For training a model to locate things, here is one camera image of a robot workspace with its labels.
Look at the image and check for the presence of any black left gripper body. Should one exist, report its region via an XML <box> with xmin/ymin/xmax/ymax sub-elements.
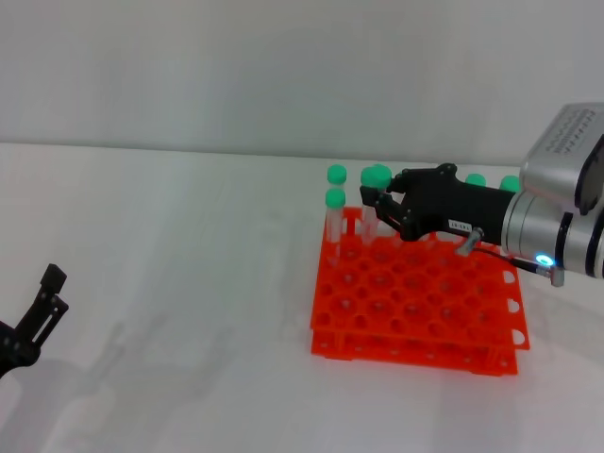
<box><xmin>0</xmin><ymin>320</ymin><xmax>42</xmax><ymax>381</ymax></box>

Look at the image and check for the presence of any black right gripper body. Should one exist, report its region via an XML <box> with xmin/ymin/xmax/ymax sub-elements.
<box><xmin>398</xmin><ymin>162</ymin><xmax>515</xmax><ymax>247</ymax></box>

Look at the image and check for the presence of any orange test tube rack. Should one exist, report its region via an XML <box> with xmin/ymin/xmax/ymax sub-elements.
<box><xmin>309</xmin><ymin>206</ymin><xmax>532</xmax><ymax>378</ymax></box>

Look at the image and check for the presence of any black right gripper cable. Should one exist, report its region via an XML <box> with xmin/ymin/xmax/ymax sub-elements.
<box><xmin>453</xmin><ymin>226</ymin><xmax>566</xmax><ymax>288</ymax></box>

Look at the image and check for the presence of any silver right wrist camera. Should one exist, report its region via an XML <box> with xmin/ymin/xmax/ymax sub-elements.
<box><xmin>517</xmin><ymin>102</ymin><xmax>604</xmax><ymax>217</ymax></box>

